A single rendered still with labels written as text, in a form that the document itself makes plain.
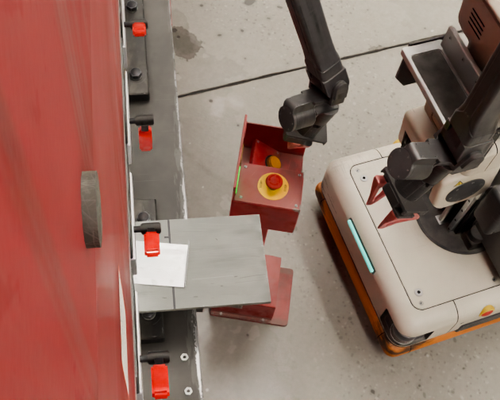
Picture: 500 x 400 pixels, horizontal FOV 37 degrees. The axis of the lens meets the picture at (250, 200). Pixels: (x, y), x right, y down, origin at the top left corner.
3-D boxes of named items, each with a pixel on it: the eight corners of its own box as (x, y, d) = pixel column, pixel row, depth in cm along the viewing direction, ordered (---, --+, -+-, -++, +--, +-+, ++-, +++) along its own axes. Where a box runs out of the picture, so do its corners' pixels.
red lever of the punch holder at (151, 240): (163, 247, 106) (160, 220, 115) (133, 249, 106) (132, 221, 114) (163, 259, 107) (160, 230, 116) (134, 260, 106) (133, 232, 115)
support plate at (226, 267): (270, 303, 139) (271, 301, 138) (125, 314, 135) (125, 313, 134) (259, 216, 147) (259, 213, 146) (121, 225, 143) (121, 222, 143)
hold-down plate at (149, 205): (164, 342, 145) (164, 337, 143) (136, 344, 144) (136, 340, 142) (155, 204, 159) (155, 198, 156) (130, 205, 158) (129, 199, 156)
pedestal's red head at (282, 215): (293, 233, 183) (305, 198, 167) (228, 223, 183) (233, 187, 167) (301, 163, 192) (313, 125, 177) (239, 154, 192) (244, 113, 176)
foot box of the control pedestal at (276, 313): (286, 327, 241) (292, 314, 230) (209, 315, 240) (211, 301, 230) (293, 270, 250) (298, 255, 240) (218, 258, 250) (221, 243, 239)
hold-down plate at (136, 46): (149, 101, 171) (149, 93, 169) (125, 101, 171) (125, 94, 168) (143, 1, 185) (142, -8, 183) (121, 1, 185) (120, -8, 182)
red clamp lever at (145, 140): (155, 152, 133) (153, 121, 124) (131, 153, 132) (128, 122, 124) (154, 144, 134) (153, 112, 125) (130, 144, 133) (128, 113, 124)
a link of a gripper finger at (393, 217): (372, 238, 145) (403, 213, 139) (357, 207, 148) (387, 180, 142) (396, 236, 150) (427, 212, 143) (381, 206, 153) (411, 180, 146)
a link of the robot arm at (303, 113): (351, 81, 156) (325, 61, 161) (306, 93, 150) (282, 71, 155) (339, 128, 163) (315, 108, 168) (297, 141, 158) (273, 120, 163)
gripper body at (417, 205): (400, 217, 140) (426, 195, 135) (377, 171, 144) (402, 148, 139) (423, 216, 144) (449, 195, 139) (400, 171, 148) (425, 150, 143)
